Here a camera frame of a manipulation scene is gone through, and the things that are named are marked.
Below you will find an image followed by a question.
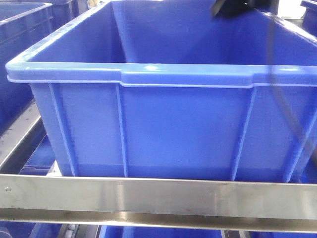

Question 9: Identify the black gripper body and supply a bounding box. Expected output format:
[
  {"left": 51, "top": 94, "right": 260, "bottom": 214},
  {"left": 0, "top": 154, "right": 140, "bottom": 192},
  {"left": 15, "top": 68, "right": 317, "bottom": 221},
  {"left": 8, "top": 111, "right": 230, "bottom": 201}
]
[{"left": 211, "top": 0, "right": 272, "bottom": 17}]

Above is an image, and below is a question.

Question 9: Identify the blue crate centre upper shelf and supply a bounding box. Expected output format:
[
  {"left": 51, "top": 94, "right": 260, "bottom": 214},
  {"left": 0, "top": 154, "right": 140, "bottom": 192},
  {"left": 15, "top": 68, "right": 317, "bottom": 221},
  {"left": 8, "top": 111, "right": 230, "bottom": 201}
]
[{"left": 14, "top": 0, "right": 317, "bottom": 182}]

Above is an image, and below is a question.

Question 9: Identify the blue crate shelf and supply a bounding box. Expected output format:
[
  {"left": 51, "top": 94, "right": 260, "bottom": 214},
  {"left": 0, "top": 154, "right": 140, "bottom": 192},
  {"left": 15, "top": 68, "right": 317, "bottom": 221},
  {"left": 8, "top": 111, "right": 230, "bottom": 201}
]
[
  {"left": 14, "top": 0, "right": 317, "bottom": 182},
  {"left": 0, "top": 0, "right": 79, "bottom": 132}
]

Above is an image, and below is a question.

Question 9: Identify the stainless steel shelf rack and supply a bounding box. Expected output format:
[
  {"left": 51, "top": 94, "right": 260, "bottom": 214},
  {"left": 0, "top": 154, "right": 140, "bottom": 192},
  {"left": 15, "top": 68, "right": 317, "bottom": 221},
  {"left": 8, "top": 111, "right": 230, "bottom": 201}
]
[{"left": 0, "top": 103, "right": 317, "bottom": 233}]

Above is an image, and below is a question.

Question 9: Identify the blue crate left upper shelf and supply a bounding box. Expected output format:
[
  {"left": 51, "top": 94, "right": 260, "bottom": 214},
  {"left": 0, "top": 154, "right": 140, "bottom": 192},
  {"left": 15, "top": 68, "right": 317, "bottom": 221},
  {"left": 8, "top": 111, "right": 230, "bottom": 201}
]
[{"left": 0, "top": 0, "right": 79, "bottom": 132}]

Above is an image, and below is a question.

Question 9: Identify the blue crate with label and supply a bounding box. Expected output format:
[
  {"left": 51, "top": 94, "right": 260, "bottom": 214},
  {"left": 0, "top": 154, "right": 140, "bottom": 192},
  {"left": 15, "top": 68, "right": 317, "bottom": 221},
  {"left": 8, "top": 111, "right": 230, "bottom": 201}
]
[{"left": 301, "top": 0, "right": 317, "bottom": 37}]

